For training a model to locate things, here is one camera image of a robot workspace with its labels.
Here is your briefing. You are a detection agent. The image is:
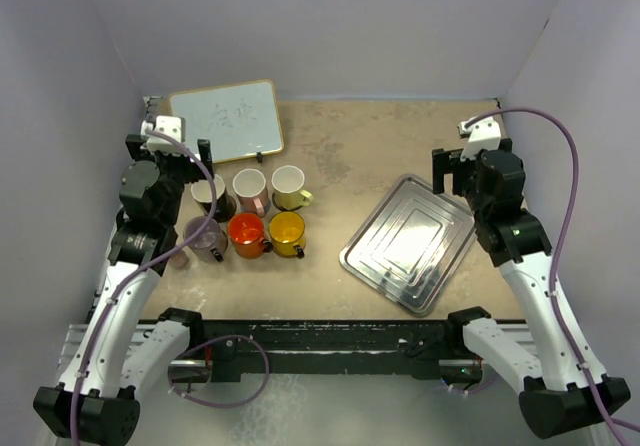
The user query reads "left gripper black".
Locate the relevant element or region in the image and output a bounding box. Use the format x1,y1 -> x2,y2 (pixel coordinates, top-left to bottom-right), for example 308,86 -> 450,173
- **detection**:
127,135 -> 211,226

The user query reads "orange black smiley coaster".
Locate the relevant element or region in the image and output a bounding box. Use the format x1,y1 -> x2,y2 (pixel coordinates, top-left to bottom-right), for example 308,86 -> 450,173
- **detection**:
272,192 -> 307,211

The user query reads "white board with stand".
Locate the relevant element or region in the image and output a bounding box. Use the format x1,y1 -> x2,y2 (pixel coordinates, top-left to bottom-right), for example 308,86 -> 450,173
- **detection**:
168,79 -> 284,163

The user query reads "steel tray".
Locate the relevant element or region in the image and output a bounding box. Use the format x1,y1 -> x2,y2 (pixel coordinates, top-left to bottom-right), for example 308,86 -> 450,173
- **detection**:
340,174 -> 475,317

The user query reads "aluminium frame rail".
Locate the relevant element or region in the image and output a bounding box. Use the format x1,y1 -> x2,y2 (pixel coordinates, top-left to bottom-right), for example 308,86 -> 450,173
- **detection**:
499,322 -> 538,357

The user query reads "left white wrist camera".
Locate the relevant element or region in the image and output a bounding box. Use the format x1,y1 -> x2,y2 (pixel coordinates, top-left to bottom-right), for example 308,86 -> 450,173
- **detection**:
140,115 -> 187,156

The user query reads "pink mug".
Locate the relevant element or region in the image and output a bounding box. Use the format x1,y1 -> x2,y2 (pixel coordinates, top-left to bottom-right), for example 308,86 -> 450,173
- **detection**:
232,168 -> 271,217

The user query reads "purple mug black rim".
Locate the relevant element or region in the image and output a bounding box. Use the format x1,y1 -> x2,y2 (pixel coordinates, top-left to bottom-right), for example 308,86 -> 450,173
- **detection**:
183,216 -> 228,263

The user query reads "dark mug white interior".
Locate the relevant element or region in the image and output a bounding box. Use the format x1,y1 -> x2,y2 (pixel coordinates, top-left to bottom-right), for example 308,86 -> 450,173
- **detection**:
190,174 -> 237,223

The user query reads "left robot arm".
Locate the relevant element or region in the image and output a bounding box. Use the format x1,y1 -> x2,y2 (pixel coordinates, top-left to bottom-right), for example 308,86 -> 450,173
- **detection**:
33,132 -> 214,445

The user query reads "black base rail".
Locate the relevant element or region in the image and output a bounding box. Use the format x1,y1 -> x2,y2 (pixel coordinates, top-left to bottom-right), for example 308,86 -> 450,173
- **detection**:
144,315 -> 506,383

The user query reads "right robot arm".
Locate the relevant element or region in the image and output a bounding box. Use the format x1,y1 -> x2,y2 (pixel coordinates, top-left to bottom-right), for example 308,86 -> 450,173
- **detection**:
432,139 -> 630,439

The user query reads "orange glass cup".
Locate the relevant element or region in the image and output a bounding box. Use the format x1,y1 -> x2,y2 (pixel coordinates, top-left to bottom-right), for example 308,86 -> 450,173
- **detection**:
227,212 -> 273,259

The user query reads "yellow glass cup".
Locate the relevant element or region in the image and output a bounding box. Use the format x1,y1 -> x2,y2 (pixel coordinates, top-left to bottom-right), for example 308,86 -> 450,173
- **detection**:
268,211 -> 306,259

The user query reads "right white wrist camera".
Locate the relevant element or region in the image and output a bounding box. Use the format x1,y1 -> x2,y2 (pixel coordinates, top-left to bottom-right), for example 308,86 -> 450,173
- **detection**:
458,116 -> 502,162

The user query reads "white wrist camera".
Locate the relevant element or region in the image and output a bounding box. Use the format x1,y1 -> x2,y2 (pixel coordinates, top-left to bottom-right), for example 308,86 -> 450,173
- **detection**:
458,116 -> 502,162
140,115 -> 187,156

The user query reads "small pink bottle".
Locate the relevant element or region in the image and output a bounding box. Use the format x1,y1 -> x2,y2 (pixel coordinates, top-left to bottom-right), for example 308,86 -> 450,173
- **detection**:
169,250 -> 190,270

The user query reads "pale yellow mug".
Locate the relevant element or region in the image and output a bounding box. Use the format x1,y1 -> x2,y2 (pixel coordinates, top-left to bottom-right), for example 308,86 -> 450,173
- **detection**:
271,165 -> 314,207

